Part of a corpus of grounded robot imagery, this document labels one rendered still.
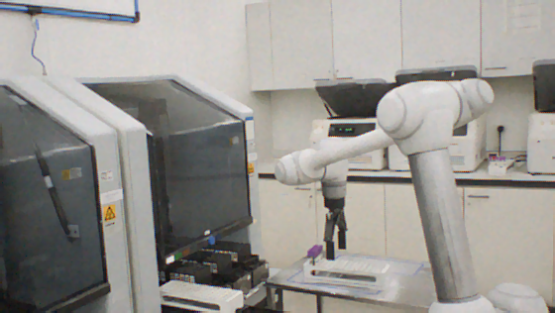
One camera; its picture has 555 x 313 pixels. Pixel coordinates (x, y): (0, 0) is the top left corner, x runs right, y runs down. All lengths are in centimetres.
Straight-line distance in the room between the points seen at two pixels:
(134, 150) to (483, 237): 268
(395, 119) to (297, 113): 347
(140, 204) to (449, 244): 93
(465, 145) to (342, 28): 125
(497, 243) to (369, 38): 165
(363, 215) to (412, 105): 272
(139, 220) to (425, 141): 91
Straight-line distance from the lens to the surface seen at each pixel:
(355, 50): 429
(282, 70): 452
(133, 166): 178
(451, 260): 147
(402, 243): 405
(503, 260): 396
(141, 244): 184
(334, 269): 205
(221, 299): 186
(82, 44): 322
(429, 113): 143
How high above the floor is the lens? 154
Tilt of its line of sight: 8 degrees down
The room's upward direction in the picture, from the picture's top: 4 degrees counter-clockwise
